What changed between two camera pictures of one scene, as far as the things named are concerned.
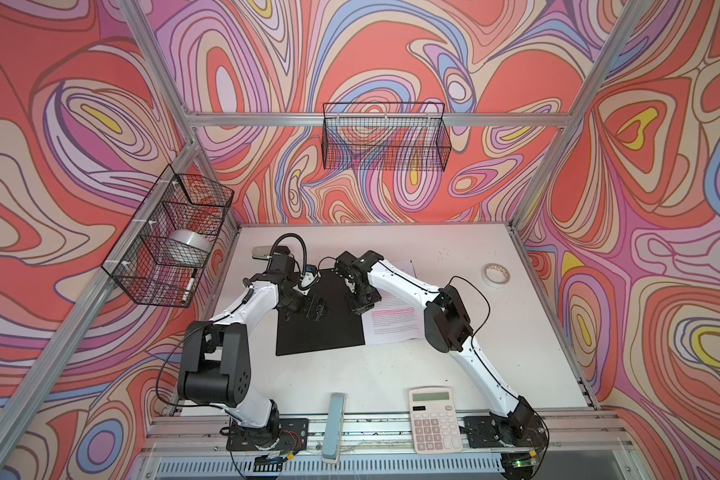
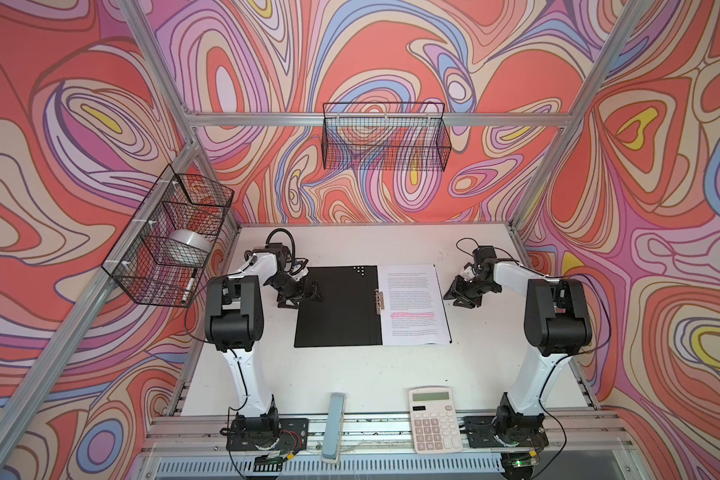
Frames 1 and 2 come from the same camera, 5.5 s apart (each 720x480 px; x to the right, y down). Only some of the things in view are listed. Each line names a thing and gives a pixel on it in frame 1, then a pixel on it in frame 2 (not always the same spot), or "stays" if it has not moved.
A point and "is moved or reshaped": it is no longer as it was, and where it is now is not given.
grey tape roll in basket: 192,238 stays
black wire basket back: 385,135 stays
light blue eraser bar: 333,434 stays
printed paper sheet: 392,320 is moved or reshaped
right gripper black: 360,308 to 456,290
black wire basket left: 160,259 stays
